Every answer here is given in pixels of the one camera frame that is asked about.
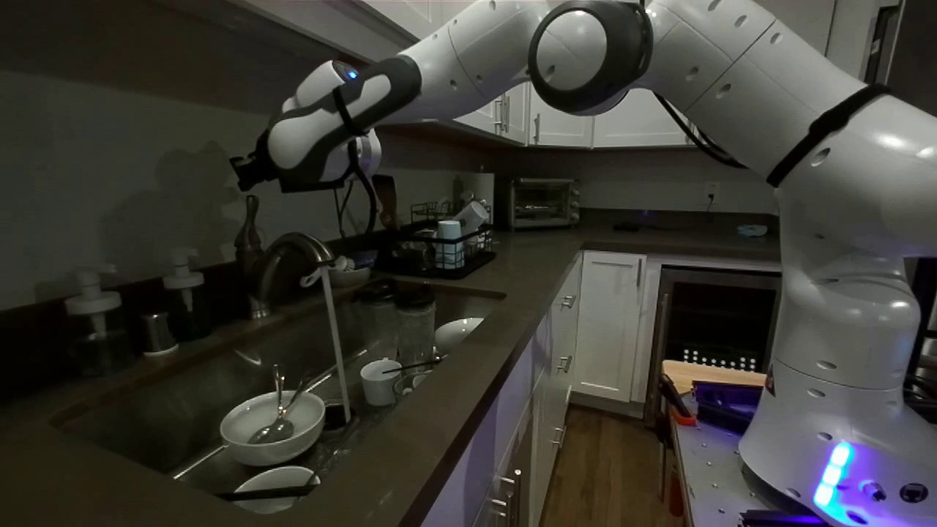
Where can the white plate with cutlery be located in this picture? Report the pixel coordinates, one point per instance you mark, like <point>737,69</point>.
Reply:
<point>275,489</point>

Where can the silver toaster oven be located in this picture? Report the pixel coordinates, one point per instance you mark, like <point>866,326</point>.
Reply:
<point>542,203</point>

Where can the large white tilted bowl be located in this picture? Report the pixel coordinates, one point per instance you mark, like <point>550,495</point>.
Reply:
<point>456,331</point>

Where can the black under-counter wine cooler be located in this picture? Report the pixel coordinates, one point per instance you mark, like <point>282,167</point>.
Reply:
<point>712,318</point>

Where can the curved metal kitchen faucet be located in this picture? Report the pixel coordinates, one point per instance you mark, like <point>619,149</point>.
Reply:
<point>275,272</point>

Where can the white soap dispenser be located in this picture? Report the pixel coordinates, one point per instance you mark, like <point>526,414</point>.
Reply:
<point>92,312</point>
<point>182,281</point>

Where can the small white mug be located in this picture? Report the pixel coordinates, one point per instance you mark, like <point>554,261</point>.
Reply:
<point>380,382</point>

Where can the black dish drying rack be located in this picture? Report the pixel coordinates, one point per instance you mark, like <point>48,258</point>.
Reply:
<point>428,249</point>

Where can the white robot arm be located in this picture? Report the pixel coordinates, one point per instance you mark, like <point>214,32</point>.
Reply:
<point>847,167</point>

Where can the clear drinking glass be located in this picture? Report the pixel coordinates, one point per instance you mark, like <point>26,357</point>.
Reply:
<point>415,321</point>

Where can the left white soap dispenser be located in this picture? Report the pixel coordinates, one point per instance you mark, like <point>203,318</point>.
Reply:
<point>92,312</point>

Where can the white lower cabinet door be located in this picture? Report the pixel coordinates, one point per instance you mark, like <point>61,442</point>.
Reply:
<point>610,326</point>

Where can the stainless steel kitchen sink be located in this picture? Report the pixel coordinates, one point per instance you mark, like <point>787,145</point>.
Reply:
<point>141,449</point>

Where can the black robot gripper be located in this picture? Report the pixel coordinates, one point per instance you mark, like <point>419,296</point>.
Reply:
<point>255,165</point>

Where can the right white soap dispenser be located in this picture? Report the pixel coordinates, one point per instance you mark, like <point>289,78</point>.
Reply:
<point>182,281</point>

